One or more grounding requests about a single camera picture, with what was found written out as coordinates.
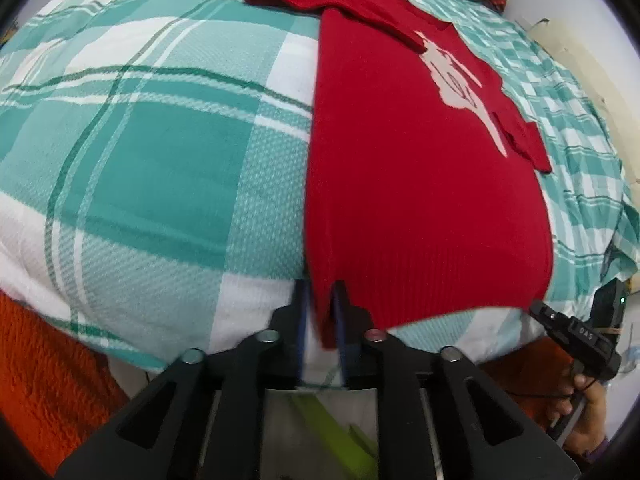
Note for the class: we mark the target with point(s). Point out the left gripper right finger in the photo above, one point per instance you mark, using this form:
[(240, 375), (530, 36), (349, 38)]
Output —
[(438, 416)]

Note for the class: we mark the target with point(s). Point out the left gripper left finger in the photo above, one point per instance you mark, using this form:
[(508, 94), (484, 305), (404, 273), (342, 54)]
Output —
[(202, 418)]

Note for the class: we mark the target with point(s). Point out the red sweater with white dog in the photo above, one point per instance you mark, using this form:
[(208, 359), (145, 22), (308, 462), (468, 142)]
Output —
[(422, 192)]

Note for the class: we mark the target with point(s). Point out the purple sleeve forearm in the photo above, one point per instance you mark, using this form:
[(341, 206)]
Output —
[(597, 452)]

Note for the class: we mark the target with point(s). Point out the right hand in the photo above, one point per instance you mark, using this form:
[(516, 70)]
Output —
[(588, 433)]

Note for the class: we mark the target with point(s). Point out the orange fuzzy trousers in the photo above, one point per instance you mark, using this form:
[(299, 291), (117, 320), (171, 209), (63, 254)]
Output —
[(55, 392)]

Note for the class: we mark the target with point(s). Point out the cream pillow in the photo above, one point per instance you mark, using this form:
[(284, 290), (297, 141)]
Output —
[(623, 124)]

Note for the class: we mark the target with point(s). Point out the teal white plaid bed cover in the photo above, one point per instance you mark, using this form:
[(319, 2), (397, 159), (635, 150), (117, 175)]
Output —
[(154, 158)]

